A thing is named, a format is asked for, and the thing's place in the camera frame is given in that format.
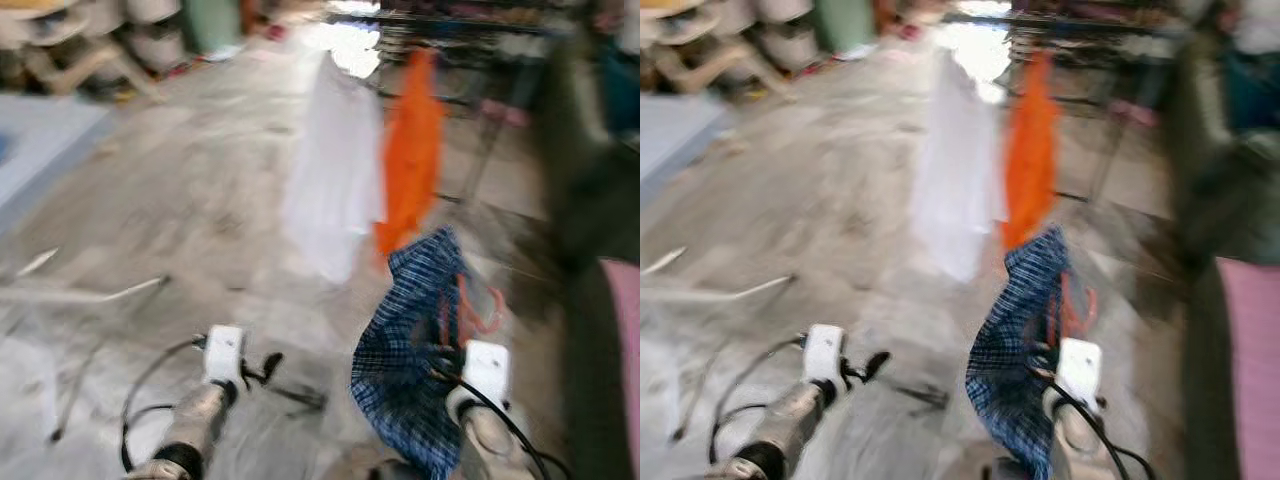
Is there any blue plaid shirt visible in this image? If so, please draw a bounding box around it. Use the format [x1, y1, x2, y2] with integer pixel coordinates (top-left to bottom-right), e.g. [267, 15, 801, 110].
[350, 228, 471, 480]
[965, 228, 1076, 480]

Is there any pink plastic hanger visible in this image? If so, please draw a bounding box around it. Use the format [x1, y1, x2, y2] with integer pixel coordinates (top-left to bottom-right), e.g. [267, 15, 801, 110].
[1050, 270, 1099, 341]
[440, 270, 506, 346]

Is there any white T-shirt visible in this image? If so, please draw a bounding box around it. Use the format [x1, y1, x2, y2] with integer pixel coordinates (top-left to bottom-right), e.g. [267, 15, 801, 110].
[908, 50, 1009, 284]
[280, 50, 389, 286]

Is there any pink sofa cover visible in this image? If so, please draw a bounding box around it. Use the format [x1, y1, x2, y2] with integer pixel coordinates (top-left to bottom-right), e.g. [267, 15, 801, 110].
[600, 258, 641, 480]
[1215, 255, 1280, 480]

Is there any orange printed T-shirt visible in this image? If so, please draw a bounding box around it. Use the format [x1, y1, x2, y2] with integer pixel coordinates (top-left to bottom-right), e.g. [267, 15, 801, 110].
[375, 50, 448, 259]
[1000, 50, 1061, 251]

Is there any dark green sofa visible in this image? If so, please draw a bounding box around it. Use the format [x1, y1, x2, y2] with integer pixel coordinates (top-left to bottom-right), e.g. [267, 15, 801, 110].
[1165, 30, 1280, 480]
[540, 20, 641, 480]

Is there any green lidded bin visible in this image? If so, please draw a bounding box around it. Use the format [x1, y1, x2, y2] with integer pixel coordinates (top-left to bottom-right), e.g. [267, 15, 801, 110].
[180, 0, 246, 56]
[815, 0, 881, 56]

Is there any black metal drying rack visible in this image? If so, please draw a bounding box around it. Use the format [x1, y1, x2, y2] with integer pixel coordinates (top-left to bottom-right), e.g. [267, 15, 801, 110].
[940, 0, 1191, 201]
[330, 0, 571, 201]

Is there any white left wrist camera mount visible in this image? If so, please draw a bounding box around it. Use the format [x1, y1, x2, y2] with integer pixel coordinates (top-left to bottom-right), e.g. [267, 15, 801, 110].
[803, 323, 846, 386]
[203, 325, 246, 386]

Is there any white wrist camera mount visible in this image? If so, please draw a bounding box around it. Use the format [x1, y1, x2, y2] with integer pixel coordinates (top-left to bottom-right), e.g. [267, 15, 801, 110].
[1060, 338, 1103, 409]
[203, 325, 246, 386]
[803, 323, 846, 386]
[462, 340, 511, 411]

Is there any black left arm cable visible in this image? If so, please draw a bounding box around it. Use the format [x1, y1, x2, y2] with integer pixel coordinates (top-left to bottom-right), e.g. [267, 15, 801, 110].
[120, 340, 206, 471]
[708, 335, 806, 466]

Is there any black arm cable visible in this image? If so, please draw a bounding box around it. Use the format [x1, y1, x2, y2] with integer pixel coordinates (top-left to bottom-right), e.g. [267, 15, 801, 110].
[1035, 370, 1156, 480]
[430, 370, 571, 480]
[708, 335, 806, 466]
[120, 340, 206, 471]

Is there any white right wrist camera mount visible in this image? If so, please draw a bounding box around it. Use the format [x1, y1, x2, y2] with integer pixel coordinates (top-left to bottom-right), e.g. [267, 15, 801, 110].
[1060, 338, 1103, 409]
[462, 340, 511, 411]

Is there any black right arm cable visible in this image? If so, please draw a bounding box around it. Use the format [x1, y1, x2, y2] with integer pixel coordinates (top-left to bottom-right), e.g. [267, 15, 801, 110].
[430, 370, 571, 480]
[1035, 370, 1156, 480]

